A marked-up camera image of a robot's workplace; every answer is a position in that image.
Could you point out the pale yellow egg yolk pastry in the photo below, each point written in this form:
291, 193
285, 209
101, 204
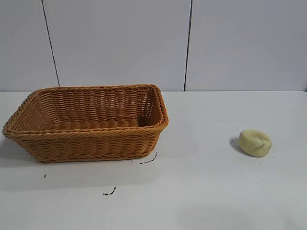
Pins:
254, 142

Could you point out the brown woven wicker basket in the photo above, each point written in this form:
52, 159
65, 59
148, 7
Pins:
96, 143

